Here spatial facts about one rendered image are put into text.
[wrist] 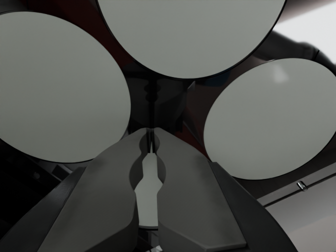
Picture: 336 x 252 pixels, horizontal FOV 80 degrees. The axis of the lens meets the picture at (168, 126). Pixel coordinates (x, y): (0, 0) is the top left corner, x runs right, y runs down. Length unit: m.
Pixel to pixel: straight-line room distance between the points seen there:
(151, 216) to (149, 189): 0.04
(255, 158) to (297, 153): 0.03
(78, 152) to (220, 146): 0.11
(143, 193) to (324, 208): 0.32
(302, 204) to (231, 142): 0.25
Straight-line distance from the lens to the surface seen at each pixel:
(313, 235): 2.43
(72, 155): 0.17
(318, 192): 0.39
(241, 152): 0.17
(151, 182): 0.17
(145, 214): 0.21
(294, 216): 0.42
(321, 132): 0.19
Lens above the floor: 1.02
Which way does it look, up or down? 60 degrees down
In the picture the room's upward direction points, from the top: 174 degrees clockwise
